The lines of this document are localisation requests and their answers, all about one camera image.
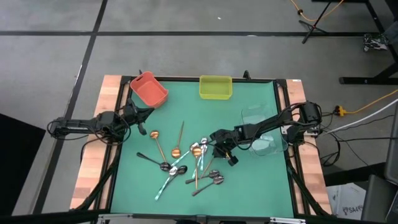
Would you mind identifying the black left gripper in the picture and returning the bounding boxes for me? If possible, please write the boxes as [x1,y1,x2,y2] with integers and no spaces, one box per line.
[123,98,155,136]

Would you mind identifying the clear plastic bin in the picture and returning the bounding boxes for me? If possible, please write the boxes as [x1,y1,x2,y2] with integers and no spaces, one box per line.
[241,104,289,157]

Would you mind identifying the large steel spoon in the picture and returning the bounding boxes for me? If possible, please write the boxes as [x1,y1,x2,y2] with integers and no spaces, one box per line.
[191,175,224,197]

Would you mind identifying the orange cable with yellow plug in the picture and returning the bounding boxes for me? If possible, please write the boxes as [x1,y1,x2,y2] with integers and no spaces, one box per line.
[334,89,398,116]

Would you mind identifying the white cable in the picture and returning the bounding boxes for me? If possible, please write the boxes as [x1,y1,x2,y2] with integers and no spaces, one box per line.
[322,98,398,135]

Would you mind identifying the white-handled steel spoon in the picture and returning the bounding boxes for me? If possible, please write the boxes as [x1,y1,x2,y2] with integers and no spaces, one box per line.
[190,146,208,180]

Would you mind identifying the yellow plastic bin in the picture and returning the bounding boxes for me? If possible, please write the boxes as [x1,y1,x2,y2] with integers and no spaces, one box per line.
[198,75,233,101]

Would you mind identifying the green table mat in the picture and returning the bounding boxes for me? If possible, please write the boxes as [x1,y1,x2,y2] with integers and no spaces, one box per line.
[110,80,295,218]

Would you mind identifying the black aluminium table frame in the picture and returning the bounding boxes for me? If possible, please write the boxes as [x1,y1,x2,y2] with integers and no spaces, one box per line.
[70,74,333,218]

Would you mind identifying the black power cable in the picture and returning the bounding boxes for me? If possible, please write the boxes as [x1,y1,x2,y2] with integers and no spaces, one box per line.
[337,136,398,142]

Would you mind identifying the white cardboard box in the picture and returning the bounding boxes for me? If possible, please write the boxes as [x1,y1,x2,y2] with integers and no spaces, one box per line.
[326,182,368,220]

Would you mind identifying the silver spoon with blue handle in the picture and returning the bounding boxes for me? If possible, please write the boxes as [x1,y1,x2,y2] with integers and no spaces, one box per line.
[170,142,200,167]
[154,166,178,202]
[198,137,209,172]

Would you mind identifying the person's foot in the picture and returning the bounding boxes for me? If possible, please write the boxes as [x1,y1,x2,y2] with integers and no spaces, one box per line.
[363,32,389,52]

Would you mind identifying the dark grey chair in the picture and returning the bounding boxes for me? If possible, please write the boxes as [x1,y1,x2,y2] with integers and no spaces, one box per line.
[360,105,398,223]

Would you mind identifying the black desk frame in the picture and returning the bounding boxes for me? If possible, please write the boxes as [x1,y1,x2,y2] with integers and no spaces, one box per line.
[310,0,398,85]

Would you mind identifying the black aluminium crossbeam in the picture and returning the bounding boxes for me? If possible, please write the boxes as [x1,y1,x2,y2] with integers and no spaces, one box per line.
[0,210,398,224]

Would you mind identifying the orange extension cable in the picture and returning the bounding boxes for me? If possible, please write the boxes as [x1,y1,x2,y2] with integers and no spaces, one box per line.
[289,0,346,22]

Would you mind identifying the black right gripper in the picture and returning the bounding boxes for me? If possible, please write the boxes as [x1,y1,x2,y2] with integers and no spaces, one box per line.
[210,128,240,167]

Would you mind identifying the black spoon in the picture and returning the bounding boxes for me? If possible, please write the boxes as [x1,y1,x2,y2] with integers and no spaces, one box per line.
[136,151,172,172]
[185,169,221,185]

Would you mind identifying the orange plastic bin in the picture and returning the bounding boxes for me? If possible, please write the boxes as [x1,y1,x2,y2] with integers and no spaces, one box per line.
[129,70,169,109]

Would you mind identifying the black tripod stand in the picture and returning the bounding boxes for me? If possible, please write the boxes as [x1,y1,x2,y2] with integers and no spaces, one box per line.
[298,0,333,44]

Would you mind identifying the dark steel spoons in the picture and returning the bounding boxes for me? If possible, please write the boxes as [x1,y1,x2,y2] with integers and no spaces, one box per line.
[166,164,188,187]

